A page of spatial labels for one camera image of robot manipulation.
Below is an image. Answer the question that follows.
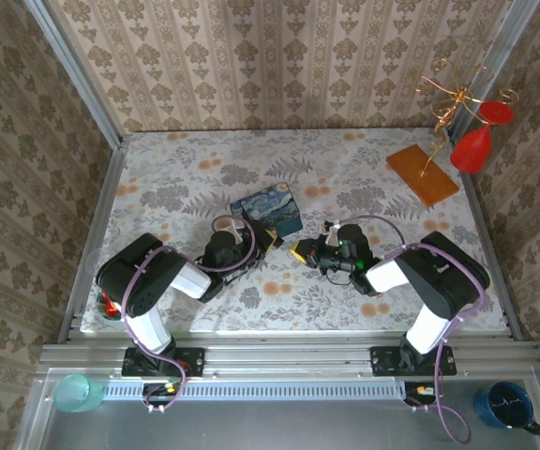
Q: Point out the starry night painted box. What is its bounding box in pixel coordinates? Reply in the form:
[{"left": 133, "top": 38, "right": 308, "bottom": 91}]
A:
[{"left": 230, "top": 182, "right": 304, "bottom": 237}]

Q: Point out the floral table cloth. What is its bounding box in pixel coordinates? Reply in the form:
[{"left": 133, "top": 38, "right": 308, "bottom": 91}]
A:
[{"left": 80, "top": 128, "right": 510, "bottom": 335}]

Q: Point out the small clear glass red inside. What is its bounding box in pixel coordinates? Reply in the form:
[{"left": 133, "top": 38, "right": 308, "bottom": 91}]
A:
[{"left": 94, "top": 287, "right": 125, "bottom": 323}]

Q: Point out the black connector board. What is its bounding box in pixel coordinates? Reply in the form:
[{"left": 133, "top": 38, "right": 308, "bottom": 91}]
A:
[
  {"left": 404, "top": 382, "right": 443, "bottom": 403},
  {"left": 142, "top": 382, "right": 182, "bottom": 400}
]

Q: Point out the red wine glass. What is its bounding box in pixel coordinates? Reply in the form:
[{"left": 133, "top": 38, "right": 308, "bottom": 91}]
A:
[{"left": 448, "top": 100, "right": 516, "bottom": 175}]

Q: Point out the grey metal tray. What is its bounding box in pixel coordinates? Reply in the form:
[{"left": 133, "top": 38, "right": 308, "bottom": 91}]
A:
[{"left": 15, "top": 367, "right": 540, "bottom": 450}]

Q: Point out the teal plastic cup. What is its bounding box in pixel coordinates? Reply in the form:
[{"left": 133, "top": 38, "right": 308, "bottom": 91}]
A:
[{"left": 52, "top": 373, "right": 105, "bottom": 414}]

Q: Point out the dark blue mug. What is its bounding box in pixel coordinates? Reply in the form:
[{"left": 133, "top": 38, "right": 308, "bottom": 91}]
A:
[{"left": 473, "top": 381, "right": 540, "bottom": 436}]

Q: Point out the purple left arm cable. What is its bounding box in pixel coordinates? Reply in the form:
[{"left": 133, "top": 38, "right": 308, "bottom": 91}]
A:
[{"left": 120, "top": 214, "right": 259, "bottom": 414}]

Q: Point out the aluminium front rail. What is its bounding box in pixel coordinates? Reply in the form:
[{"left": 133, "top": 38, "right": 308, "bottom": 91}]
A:
[{"left": 38, "top": 331, "right": 540, "bottom": 379}]

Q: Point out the gold wire rack orange base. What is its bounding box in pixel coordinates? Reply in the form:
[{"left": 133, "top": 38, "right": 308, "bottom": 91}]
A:
[{"left": 385, "top": 58, "right": 519, "bottom": 210}]

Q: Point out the aluminium side rail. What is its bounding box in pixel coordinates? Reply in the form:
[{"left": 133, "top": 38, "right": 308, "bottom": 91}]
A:
[
  {"left": 460, "top": 172, "right": 528, "bottom": 342},
  {"left": 56, "top": 143, "right": 128, "bottom": 344}
]

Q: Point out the grey slotted cable duct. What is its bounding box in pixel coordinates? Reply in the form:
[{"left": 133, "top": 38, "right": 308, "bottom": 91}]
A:
[{"left": 103, "top": 380, "right": 407, "bottom": 402}]

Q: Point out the aluminium frame post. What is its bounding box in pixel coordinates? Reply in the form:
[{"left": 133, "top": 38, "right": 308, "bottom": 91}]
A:
[
  {"left": 447, "top": 0, "right": 540, "bottom": 137},
  {"left": 23, "top": 0, "right": 124, "bottom": 147}
]

